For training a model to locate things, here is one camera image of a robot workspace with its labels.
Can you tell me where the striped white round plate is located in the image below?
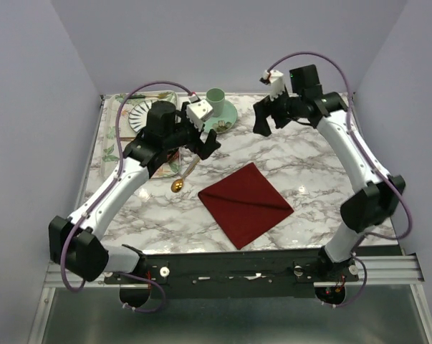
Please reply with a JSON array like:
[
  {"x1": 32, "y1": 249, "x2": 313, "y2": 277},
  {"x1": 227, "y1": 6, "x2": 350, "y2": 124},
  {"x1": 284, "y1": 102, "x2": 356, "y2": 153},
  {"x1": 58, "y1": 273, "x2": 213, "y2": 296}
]
[{"x1": 128, "y1": 100, "x2": 154, "y2": 133}]

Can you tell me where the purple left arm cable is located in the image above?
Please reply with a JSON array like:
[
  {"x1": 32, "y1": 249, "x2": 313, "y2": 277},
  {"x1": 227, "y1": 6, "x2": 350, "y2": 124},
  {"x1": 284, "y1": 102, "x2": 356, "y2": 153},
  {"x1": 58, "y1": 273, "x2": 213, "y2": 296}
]
[{"x1": 59, "y1": 82, "x2": 201, "y2": 313}]

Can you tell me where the aluminium frame rail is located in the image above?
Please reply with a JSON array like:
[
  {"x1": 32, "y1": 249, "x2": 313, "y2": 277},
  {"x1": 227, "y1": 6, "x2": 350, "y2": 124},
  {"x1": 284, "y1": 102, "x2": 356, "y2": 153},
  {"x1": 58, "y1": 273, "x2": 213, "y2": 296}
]
[{"x1": 44, "y1": 255, "x2": 424, "y2": 288}]

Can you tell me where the green handled gold fork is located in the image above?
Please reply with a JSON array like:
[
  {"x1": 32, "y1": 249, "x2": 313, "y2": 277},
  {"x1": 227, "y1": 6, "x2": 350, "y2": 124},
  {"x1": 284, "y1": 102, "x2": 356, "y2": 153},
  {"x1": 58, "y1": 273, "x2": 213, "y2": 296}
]
[{"x1": 129, "y1": 92, "x2": 170, "y2": 100}]

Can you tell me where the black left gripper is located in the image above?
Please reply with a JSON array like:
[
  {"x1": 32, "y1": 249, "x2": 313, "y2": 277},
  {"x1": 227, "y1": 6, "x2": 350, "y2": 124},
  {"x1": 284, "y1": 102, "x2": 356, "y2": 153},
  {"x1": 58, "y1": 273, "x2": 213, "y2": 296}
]
[{"x1": 164, "y1": 102, "x2": 221, "y2": 160}]

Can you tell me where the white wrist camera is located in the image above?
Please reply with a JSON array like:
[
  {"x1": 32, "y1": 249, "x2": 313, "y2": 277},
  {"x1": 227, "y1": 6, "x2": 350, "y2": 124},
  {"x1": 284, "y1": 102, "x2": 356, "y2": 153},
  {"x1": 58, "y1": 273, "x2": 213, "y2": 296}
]
[
  {"x1": 186, "y1": 100, "x2": 214, "y2": 132},
  {"x1": 260, "y1": 70, "x2": 287, "y2": 101}
]

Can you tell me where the orange black coffee mug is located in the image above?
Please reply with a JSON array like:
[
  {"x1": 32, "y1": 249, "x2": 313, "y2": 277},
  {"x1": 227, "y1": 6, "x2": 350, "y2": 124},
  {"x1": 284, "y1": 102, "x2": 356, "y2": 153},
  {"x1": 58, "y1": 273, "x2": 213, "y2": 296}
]
[{"x1": 167, "y1": 149, "x2": 180, "y2": 162}]

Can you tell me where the floral rectangular serving tray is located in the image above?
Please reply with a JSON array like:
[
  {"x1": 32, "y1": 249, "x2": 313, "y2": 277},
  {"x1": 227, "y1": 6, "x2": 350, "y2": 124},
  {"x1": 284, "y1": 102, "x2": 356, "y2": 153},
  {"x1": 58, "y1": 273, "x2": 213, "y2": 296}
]
[{"x1": 100, "y1": 90, "x2": 178, "y2": 177}]

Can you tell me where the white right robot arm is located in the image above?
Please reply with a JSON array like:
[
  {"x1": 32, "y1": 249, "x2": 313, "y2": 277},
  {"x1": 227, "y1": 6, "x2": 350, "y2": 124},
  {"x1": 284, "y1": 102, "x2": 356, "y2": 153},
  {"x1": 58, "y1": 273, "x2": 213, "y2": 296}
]
[{"x1": 253, "y1": 64, "x2": 405, "y2": 281}]

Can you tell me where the green plastic cup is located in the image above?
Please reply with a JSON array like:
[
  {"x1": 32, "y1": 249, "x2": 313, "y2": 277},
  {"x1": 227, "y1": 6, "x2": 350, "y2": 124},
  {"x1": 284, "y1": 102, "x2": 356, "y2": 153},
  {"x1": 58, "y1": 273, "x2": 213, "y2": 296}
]
[{"x1": 206, "y1": 87, "x2": 225, "y2": 117}]

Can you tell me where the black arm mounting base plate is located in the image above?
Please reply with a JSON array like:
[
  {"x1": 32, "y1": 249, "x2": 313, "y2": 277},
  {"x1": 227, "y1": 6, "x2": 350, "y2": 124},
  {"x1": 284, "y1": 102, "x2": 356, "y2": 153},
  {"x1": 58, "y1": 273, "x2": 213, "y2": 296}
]
[{"x1": 103, "y1": 247, "x2": 360, "y2": 300}]

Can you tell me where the dark red cloth napkin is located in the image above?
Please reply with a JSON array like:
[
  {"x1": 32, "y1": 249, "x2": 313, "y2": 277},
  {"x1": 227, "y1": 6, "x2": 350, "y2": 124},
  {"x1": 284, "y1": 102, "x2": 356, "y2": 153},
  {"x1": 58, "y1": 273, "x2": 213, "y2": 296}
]
[{"x1": 198, "y1": 163, "x2": 294, "y2": 249}]

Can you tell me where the gold spoon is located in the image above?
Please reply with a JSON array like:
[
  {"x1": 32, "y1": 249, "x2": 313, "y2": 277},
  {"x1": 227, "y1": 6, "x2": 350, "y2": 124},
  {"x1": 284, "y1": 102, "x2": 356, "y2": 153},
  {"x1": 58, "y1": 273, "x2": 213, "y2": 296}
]
[{"x1": 171, "y1": 156, "x2": 201, "y2": 193}]

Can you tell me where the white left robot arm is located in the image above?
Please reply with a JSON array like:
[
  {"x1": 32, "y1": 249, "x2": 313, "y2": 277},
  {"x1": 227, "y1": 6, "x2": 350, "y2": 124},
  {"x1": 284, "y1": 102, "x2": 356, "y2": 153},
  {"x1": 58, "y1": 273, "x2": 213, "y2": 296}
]
[{"x1": 49, "y1": 100, "x2": 221, "y2": 283}]

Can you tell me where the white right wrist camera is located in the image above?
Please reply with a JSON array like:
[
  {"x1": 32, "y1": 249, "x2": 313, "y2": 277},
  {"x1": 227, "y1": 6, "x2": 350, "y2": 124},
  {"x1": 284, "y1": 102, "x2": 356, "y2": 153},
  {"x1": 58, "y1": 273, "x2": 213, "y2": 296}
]
[{"x1": 260, "y1": 70, "x2": 287, "y2": 101}]

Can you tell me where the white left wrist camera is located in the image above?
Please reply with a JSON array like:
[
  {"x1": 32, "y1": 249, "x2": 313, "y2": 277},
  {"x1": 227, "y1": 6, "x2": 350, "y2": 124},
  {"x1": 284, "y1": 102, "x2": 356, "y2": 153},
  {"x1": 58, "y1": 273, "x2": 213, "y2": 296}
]
[{"x1": 186, "y1": 100, "x2": 214, "y2": 132}]

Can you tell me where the green round saucer plate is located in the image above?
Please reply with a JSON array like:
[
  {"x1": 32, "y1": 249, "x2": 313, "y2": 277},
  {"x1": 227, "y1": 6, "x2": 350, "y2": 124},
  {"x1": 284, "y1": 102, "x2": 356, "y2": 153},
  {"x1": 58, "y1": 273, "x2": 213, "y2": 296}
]
[{"x1": 203, "y1": 100, "x2": 238, "y2": 134}]

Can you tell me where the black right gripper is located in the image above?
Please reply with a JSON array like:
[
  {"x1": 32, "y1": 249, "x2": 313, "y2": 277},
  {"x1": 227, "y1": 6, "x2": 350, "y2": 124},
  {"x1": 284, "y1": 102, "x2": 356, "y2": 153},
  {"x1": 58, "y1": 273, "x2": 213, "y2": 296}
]
[{"x1": 251, "y1": 85, "x2": 301, "y2": 137}]

